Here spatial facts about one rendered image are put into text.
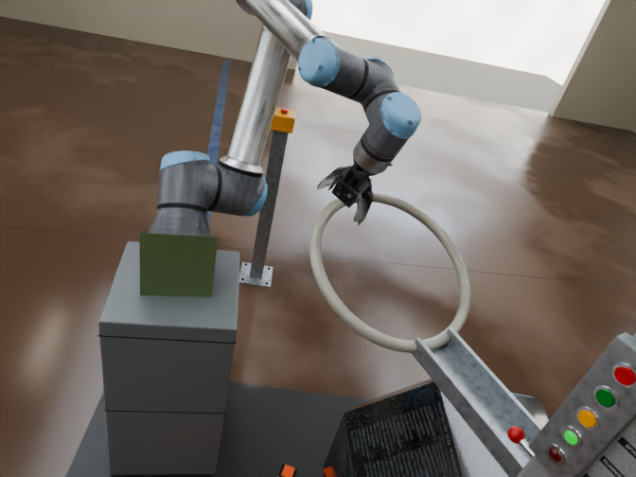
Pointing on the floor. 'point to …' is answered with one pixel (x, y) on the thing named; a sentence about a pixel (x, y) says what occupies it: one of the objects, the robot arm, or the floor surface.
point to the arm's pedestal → (167, 370)
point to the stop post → (281, 127)
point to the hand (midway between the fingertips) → (339, 205)
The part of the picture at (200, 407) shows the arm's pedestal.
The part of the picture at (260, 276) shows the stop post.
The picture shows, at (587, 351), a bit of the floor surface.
